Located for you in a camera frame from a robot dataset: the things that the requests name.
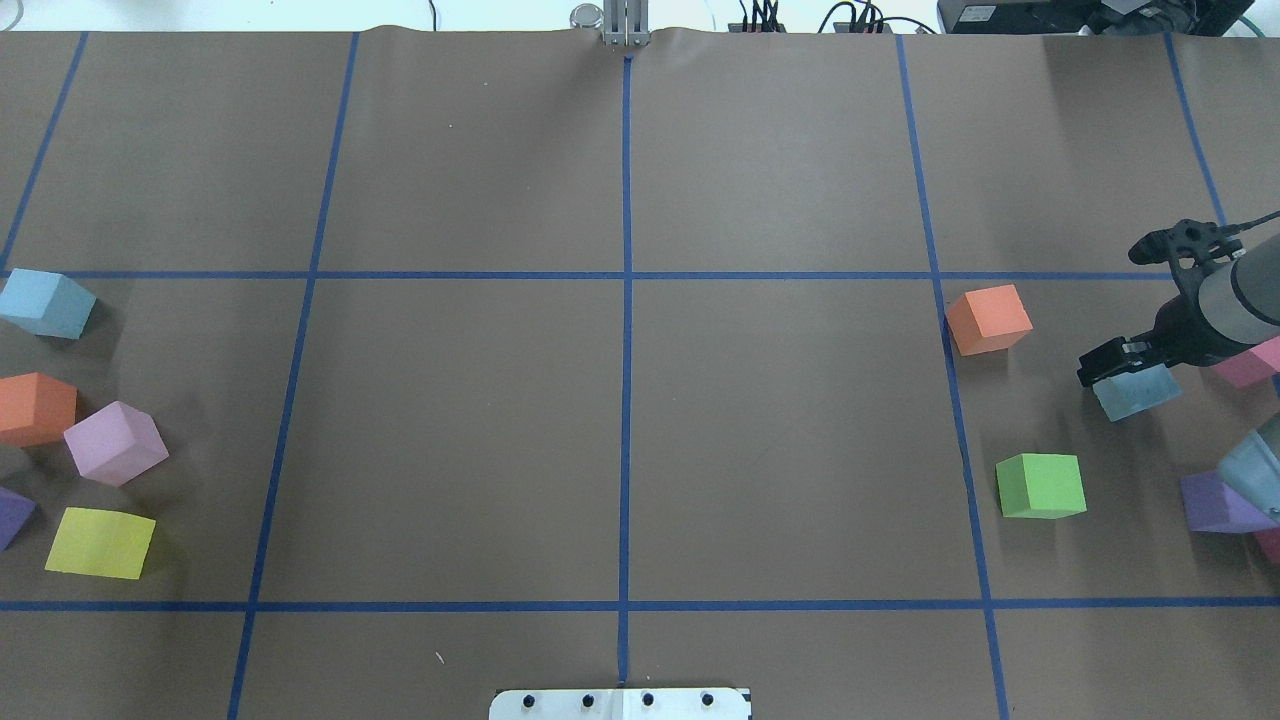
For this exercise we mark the light blue foam block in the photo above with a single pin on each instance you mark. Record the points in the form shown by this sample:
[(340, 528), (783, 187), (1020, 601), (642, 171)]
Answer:
[(1129, 394), (46, 303)]

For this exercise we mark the red pink foam block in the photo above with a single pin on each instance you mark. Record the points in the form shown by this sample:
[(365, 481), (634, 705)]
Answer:
[(1269, 542)]

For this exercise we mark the black monitor base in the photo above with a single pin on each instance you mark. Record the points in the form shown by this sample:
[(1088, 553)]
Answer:
[(1097, 18)]

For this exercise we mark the pink lilac foam block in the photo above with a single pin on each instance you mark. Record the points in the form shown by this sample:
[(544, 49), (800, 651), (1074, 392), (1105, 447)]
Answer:
[(115, 445)]

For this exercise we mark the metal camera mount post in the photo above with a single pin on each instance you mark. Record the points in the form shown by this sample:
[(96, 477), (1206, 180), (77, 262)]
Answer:
[(621, 23)]

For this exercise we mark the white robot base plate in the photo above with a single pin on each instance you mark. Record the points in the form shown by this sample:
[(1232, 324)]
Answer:
[(623, 703)]

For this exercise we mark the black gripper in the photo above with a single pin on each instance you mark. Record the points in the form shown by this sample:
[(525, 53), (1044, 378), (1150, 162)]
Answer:
[(1180, 336)]

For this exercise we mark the orange foam block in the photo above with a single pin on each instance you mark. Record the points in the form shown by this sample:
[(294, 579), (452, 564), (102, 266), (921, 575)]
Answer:
[(36, 409), (988, 320)]

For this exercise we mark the yellow foam block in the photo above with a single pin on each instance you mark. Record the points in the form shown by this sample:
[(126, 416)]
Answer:
[(101, 543)]

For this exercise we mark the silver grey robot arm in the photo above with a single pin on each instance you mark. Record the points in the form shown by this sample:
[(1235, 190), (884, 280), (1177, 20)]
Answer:
[(1227, 301)]

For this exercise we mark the magenta pink foam block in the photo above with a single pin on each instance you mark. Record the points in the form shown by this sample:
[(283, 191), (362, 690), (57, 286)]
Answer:
[(1257, 364)]

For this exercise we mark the green foam block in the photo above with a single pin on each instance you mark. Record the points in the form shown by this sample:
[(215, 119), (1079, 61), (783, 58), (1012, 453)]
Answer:
[(1040, 486)]

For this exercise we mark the purple foam block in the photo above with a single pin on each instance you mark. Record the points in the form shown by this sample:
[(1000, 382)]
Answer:
[(1212, 507), (16, 510)]

